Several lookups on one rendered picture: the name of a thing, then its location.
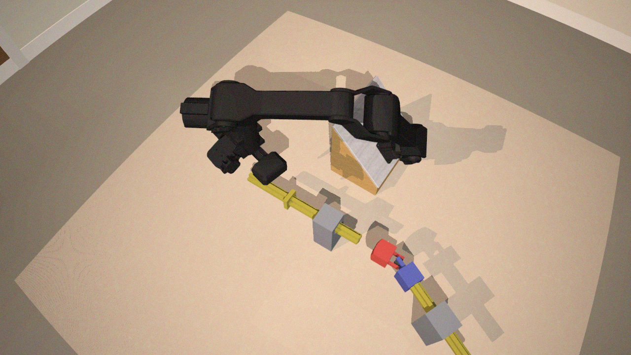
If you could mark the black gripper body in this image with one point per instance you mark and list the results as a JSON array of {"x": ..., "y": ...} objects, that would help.
[{"x": 269, "y": 166}]

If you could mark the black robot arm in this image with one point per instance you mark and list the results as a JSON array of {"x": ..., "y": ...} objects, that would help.
[{"x": 235, "y": 107}]

